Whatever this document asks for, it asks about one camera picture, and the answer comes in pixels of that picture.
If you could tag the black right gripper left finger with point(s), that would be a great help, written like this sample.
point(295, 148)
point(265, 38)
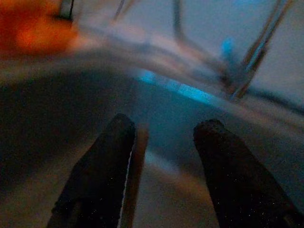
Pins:
point(102, 178)

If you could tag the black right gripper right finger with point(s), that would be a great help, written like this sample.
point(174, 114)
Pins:
point(237, 185)

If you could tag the stainless steel sink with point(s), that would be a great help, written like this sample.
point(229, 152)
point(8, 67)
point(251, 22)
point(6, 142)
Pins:
point(47, 107)

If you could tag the metal faucet pipe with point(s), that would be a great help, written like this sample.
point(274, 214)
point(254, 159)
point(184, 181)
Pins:
point(256, 52)

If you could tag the orange plastic bowl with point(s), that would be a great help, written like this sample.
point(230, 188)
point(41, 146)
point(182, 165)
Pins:
point(35, 35)

